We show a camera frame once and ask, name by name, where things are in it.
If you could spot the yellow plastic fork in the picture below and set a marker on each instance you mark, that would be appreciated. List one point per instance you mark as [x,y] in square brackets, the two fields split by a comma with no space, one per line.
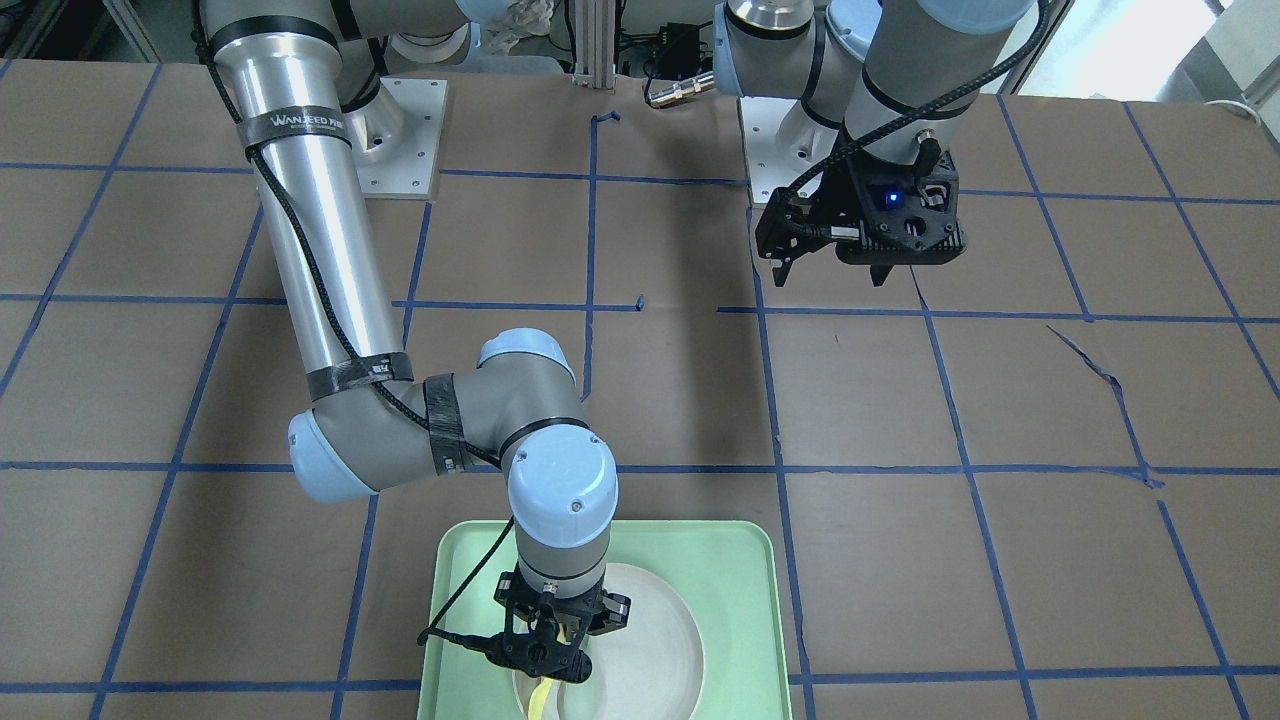
[545,699]

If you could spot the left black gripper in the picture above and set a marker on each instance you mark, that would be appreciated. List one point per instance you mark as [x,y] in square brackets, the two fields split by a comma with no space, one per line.
[838,193]

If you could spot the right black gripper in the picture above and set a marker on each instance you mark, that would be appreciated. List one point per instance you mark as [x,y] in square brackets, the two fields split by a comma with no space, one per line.
[617,611]

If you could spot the gold metal cylinder tool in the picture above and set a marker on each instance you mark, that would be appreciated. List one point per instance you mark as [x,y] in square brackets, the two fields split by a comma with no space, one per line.
[682,90]

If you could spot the white round plate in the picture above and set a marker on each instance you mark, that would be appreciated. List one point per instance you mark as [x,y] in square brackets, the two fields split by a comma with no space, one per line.
[652,669]

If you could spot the aluminium frame post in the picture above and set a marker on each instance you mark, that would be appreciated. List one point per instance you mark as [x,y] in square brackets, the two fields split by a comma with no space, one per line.
[595,32]

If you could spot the light green tray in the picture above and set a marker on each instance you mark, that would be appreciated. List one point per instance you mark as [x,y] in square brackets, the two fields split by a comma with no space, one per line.
[723,570]

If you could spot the left robot arm grey silver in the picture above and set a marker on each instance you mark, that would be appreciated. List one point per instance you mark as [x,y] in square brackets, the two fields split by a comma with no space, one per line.
[891,80]

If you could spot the right robot arm grey silver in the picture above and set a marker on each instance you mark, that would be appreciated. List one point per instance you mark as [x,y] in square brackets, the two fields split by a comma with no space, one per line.
[370,425]

